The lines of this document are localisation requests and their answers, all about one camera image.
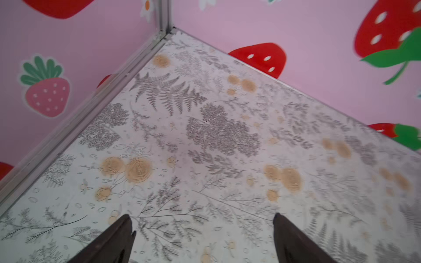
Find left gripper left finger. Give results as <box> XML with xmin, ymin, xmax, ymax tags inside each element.
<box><xmin>69</xmin><ymin>214</ymin><xmax>136</xmax><ymax>263</ymax></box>

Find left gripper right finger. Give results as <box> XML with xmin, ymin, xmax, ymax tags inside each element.
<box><xmin>273</xmin><ymin>213</ymin><xmax>335</xmax><ymax>263</ymax></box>

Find left aluminium corner post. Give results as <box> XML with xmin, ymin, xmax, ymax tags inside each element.
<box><xmin>157</xmin><ymin>0</ymin><xmax>173</xmax><ymax>35</ymax></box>

